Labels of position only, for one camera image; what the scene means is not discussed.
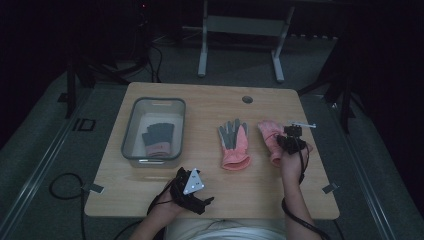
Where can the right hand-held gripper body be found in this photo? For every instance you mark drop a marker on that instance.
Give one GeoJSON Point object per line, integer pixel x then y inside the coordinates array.
{"type": "Point", "coordinates": [295, 138]}

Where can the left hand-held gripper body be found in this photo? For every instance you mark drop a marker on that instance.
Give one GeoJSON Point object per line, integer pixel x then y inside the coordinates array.
{"type": "Point", "coordinates": [191, 186]}

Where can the pink ski glove red print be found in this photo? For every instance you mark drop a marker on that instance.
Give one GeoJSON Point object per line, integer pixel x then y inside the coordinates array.
{"type": "Point", "coordinates": [270, 133]}

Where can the grey knit glove pink cuff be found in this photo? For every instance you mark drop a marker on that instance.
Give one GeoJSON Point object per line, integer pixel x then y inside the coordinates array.
{"type": "Point", "coordinates": [159, 136]}
{"type": "Point", "coordinates": [158, 153]}

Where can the pink ski glove grey palm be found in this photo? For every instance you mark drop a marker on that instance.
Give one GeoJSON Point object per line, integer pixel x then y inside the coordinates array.
{"type": "Point", "coordinates": [235, 146]}

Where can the grey plastic bin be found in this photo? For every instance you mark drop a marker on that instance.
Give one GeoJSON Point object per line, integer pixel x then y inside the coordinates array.
{"type": "Point", "coordinates": [155, 133]}

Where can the person's right hand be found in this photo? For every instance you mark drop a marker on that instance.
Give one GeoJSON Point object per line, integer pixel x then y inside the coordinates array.
{"type": "Point", "coordinates": [291, 166]}

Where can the person's left hand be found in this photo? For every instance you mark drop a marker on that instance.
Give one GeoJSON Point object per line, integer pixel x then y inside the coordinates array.
{"type": "Point", "coordinates": [166, 206]}

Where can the person's white clothing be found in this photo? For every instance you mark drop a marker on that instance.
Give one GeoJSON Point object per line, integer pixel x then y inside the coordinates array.
{"type": "Point", "coordinates": [226, 230]}

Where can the black stand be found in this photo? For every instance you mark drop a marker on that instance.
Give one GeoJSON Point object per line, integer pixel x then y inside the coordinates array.
{"type": "Point", "coordinates": [345, 96]}
{"type": "Point", "coordinates": [70, 90]}

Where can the grey table edge bracket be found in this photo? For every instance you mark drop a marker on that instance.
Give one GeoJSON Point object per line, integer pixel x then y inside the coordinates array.
{"type": "Point", "coordinates": [330, 188]}
{"type": "Point", "coordinates": [93, 188]}

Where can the metal floor rail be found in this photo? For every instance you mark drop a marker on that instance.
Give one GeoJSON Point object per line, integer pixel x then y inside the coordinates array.
{"type": "Point", "coordinates": [36, 173]}
{"type": "Point", "coordinates": [363, 173]}

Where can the black rectangular floor frame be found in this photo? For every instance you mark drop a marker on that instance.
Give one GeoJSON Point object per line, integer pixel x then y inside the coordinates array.
{"type": "Point", "coordinates": [85, 124]}

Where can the white desk frame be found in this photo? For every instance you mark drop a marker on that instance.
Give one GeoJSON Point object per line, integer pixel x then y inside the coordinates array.
{"type": "Point", "coordinates": [245, 26]}

